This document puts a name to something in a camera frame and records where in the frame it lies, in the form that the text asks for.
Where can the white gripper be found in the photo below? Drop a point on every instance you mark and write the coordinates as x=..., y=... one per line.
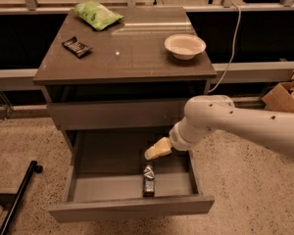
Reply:
x=175, y=140

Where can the silver blue redbull can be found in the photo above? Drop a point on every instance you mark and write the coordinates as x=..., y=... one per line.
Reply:
x=148, y=189

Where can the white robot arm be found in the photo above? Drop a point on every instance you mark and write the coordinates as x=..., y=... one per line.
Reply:
x=205, y=114

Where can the open grey middle drawer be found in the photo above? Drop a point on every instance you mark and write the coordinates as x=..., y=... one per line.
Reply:
x=105, y=178

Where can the grey drawer cabinet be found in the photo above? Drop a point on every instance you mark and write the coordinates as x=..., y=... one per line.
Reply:
x=128, y=61

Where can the closed grey top drawer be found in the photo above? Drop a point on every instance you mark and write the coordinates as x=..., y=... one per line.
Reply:
x=116, y=114

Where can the white paper bowl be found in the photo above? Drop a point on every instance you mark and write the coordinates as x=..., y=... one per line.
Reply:
x=185, y=46

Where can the black snack bar wrapper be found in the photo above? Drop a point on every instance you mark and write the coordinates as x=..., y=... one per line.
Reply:
x=77, y=48

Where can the black metal stand leg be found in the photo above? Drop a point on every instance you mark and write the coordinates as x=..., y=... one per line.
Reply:
x=34, y=167

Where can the cardboard box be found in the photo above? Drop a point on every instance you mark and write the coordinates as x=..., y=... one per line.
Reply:
x=281, y=98

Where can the green chip bag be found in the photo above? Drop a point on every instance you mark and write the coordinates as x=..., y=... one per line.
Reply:
x=97, y=15

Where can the grey window rail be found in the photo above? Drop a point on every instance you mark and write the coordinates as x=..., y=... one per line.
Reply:
x=21, y=80

